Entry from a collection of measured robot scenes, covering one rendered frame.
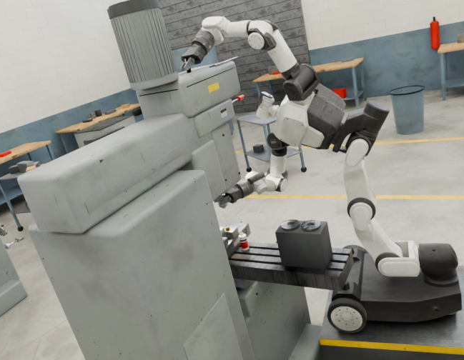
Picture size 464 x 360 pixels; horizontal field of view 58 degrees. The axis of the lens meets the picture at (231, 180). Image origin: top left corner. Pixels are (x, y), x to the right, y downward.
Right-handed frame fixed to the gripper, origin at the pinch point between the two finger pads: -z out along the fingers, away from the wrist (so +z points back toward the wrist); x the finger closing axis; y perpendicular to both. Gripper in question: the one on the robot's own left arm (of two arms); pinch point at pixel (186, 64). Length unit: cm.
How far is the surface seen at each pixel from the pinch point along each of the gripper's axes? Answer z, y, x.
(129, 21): -16.3, 34.2, -13.1
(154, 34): -13.8, 25.4, -16.9
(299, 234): -37, -73, -43
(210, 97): -10.4, -11.2, -14.5
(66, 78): 223, -139, 753
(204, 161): -34.9, -24.9, -17.6
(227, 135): -12.4, -34.2, -8.5
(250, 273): -58, -86, -17
